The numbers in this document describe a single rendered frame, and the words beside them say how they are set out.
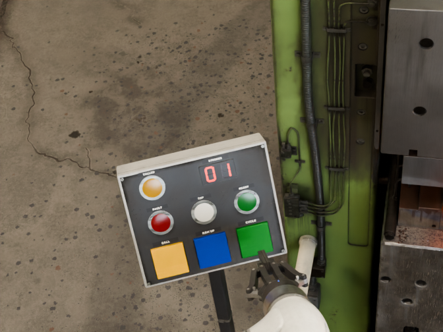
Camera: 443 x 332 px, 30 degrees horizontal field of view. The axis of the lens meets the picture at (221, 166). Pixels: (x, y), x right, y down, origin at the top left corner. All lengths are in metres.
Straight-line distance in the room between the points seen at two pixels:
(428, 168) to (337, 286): 0.77
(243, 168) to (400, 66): 0.43
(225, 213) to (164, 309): 1.21
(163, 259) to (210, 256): 0.11
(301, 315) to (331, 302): 1.18
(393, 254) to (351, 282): 0.50
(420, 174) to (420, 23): 0.43
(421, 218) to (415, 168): 0.18
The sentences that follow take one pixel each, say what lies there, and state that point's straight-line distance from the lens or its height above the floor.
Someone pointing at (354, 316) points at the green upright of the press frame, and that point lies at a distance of 2.69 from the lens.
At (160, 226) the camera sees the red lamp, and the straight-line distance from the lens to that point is 1.87.
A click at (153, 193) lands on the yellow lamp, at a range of 1.84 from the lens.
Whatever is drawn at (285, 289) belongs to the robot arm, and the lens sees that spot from 1.57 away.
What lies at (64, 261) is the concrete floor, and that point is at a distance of 3.26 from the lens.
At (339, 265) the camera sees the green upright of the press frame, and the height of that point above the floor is 0.51.
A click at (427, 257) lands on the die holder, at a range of 2.05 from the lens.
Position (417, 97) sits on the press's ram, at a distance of 1.74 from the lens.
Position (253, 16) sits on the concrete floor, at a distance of 4.14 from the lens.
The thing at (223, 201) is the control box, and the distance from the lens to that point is 1.87.
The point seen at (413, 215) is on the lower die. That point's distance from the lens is 2.02.
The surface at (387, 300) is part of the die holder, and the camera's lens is 2.22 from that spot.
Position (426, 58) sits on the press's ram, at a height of 1.45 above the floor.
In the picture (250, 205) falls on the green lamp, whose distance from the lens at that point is 1.88.
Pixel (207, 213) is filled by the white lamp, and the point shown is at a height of 1.09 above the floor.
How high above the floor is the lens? 2.54
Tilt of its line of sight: 48 degrees down
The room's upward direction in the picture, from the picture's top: 9 degrees counter-clockwise
